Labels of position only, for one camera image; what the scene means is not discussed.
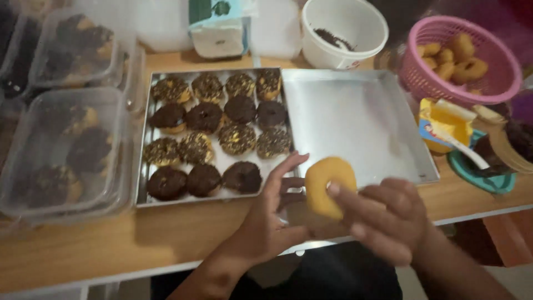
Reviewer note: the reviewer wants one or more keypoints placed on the metal tray with paper lining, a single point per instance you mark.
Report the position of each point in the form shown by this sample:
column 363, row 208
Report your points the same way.
column 143, row 196

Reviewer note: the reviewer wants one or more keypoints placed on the chocolate sprinkles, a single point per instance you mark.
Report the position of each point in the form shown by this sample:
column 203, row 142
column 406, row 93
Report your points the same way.
column 331, row 38

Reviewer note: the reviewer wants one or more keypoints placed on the rows of chocolate glazed donuts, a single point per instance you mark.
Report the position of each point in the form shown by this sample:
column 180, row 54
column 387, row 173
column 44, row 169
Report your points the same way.
column 204, row 118

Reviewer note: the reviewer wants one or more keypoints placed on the empty metal tray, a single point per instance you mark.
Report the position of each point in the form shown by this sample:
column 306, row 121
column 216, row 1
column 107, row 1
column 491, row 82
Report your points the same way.
column 354, row 121

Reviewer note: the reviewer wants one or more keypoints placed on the bowl of chocolate glaze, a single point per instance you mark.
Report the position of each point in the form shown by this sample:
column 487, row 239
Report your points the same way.
column 516, row 146

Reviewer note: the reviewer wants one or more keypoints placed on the person's right hand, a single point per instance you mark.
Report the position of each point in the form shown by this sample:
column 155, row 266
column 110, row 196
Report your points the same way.
column 395, row 221

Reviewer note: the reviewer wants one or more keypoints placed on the white plastic bucket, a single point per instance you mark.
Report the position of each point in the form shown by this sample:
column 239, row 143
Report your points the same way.
column 358, row 25

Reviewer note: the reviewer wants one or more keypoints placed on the teal plate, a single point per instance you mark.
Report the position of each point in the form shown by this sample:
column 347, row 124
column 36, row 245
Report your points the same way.
column 483, row 183

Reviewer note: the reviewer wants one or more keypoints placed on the person's dark clothing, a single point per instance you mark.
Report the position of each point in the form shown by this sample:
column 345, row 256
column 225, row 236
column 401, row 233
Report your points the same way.
column 333, row 275

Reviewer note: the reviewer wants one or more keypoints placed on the wooden stool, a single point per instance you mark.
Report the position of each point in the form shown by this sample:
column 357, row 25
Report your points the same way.
column 510, row 237

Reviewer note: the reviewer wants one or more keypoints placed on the tissue pack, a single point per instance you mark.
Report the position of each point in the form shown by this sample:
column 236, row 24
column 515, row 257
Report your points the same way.
column 218, row 37

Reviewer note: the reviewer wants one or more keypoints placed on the white plastic spoon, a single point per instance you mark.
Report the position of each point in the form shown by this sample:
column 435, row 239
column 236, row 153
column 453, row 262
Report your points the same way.
column 462, row 148

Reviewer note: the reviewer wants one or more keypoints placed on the heap of plain fried donuts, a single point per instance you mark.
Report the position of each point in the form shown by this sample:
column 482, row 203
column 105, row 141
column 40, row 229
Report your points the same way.
column 462, row 62

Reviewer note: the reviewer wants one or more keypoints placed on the plain yellow donut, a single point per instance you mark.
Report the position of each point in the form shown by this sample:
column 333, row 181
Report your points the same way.
column 318, row 196

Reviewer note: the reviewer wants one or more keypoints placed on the clear plastic box of donuts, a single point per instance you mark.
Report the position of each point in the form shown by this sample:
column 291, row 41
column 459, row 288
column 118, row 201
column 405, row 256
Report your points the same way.
column 62, row 146
column 77, row 48

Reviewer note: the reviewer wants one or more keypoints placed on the translucent plastic container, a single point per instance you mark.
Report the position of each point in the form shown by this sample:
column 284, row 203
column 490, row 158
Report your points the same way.
column 162, row 25
column 275, row 31

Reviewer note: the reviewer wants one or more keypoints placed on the yellow food packet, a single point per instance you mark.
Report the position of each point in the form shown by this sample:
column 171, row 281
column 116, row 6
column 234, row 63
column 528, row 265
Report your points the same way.
column 447, row 121

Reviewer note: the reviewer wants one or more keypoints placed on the person's left hand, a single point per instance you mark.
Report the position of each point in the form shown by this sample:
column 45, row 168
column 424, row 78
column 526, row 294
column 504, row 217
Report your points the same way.
column 262, row 227

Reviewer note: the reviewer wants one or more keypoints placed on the pink plastic basket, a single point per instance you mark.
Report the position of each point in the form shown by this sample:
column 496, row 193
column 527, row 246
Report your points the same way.
column 506, row 75

